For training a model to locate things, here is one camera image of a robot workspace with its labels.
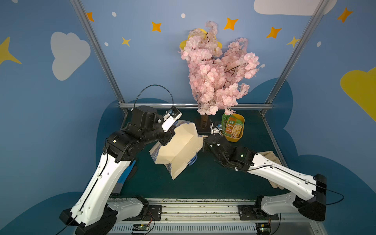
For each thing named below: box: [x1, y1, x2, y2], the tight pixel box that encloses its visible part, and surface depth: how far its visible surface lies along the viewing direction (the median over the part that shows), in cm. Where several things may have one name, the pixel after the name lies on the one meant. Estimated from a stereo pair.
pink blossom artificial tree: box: [180, 21, 260, 131], surface depth 66 cm
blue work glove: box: [112, 160, 136, 195], surface depth 84 cm
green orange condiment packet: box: [221, 113, 243, 137], surface depth 104 cm
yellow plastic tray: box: [220, 113, 245, 143], surface depth 103 cm
